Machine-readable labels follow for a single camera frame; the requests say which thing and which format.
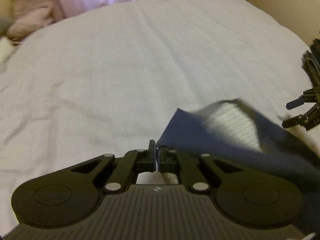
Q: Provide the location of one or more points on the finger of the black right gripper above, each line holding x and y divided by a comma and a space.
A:
309, 120
308, 96

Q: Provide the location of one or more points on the white bed quilt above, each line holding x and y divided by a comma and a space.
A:
109, 80

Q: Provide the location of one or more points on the black clothing pile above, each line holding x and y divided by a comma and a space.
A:
311, 62

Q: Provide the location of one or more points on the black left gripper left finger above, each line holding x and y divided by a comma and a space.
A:
128, 167

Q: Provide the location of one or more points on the mauve crumpled blanket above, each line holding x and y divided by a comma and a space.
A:
32, 15

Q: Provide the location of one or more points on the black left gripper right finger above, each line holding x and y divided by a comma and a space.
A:
184, 167

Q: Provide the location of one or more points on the navy blue garment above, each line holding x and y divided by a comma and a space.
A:
234, 131

